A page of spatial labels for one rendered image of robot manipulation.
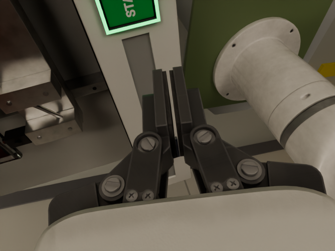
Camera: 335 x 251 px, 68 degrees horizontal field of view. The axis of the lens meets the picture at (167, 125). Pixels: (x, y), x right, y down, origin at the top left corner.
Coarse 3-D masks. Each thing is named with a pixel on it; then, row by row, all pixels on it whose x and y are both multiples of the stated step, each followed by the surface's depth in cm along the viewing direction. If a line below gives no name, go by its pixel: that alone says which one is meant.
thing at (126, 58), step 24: (168, 0) 24; (96, 24) 24; (168, 24) 26; (96, 48) 26; (120, 48) 26; (144, 48) 28; (168, 48) 28; (120, 72) 29; (144, 72) 30; (168, 72) 31; (120, 96) 31
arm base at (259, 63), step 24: (264, 24) 44; (288, 24) 46; (240, 48) 47; (264, 48) 45; (288, 48) 45; (216, 72) 49; (240, 72) 47; (264, 72) 42; (288, 72) 40; (312, 72) 39; (240, 96) 56; (264, 96) 41; (288, 96) 38; (312, 96) 36; (264, 120) 43; (288, 120) 37
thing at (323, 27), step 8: (176, 0) 68; (184, 0) 63; (176, 8) 69; (184, 8) 63; (184, 16) 64; (328, 16) 49; (184, 24) 66; (328, 24) 51; (320, 32) 52; (320, 40) 54; (184, 48) 48; (312, 48) 55; (304, 56) 56; (232, 104) 62; (240, 104) 63; (248, 104) 63; (216, 112) 62; (224, 112) 63
